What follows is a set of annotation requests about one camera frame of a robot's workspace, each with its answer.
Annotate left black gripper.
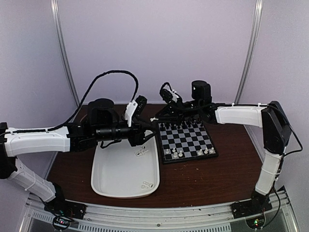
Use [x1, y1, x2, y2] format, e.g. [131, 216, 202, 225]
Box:
[94, 116, 160, 147]

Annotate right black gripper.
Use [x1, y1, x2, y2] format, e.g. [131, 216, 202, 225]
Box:
[155, 97, 202, 125]

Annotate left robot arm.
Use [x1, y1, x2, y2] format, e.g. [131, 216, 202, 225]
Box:
[0, 96, 159, 215]

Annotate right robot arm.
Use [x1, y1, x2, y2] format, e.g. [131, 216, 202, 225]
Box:
[155, 81, 291, 214]

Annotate black chess pieces row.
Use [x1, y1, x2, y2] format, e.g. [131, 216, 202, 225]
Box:
[158, 117, 204, 130]

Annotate white chess piece pair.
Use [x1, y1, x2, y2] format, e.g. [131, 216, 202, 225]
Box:
[141, 181, 154, 189]

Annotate black and white chessboard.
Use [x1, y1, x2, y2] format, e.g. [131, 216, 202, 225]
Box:
[157, 124, 219, 164]

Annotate white rectangular tray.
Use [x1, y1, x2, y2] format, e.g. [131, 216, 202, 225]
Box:
[91, 137, 160, 199]

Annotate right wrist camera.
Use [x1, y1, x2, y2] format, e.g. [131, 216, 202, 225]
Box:
[159, 82, 183, 104]

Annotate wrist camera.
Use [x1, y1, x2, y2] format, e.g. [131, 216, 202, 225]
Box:
[124, 95, 147, 127]
[159, 82, 183, 104]

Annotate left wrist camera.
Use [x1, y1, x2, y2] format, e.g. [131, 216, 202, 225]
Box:
[124, 95, 147, 127]

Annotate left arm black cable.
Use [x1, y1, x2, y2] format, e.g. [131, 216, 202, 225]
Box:
[53, 70, 140, 131]

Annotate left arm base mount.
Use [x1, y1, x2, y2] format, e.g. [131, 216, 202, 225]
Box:
[43, 201, 86, 219]

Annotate front aluminium rail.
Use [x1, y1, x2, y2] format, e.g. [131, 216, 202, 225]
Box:
[19, 188, 297, 232]

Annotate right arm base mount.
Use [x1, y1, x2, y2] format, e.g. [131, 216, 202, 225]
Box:
[231, 199, 272, 219]

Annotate right aluminium frame post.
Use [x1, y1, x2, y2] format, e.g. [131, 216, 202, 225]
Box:
[233, 0, 263, 104]

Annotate aluminium frame post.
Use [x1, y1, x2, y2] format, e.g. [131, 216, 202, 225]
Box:
[233, 0, 263, 104]
[50, 0, 80, 107]

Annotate left aluminium frame post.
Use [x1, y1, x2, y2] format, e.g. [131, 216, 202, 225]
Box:
[50, 0, 80, 107]

